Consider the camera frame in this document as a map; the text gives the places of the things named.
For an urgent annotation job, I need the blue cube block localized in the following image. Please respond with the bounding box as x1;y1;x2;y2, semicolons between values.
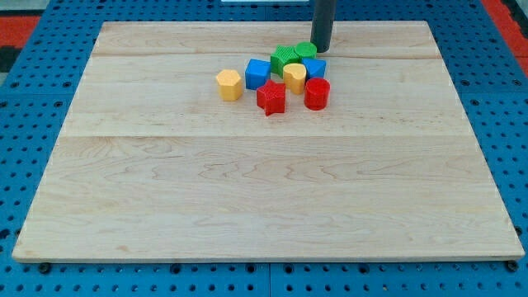
245;59;271;90

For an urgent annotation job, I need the yellow heart block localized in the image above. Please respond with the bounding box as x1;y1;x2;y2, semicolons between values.
283;64;307;95

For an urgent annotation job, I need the red star block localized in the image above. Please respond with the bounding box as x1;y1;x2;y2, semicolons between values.
257;79;285;116

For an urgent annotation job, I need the yellow hexagon block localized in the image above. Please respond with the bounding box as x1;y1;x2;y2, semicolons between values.
216;69;243;101

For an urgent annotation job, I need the red cylinder block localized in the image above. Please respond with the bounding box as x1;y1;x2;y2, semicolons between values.
304;78;331;111

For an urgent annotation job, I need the green star block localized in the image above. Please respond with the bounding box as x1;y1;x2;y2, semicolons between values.
270;45;300;78

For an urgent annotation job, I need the blue triangle block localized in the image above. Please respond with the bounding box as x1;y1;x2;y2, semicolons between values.
301;58;327;79

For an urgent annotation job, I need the green cylinder block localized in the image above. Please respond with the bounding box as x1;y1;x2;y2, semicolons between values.
294;41;318;59

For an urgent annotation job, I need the light wooden board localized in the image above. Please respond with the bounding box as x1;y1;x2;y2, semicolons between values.
12;21;525;263

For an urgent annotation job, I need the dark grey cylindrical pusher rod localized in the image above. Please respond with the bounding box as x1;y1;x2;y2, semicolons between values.
310;0;337;53

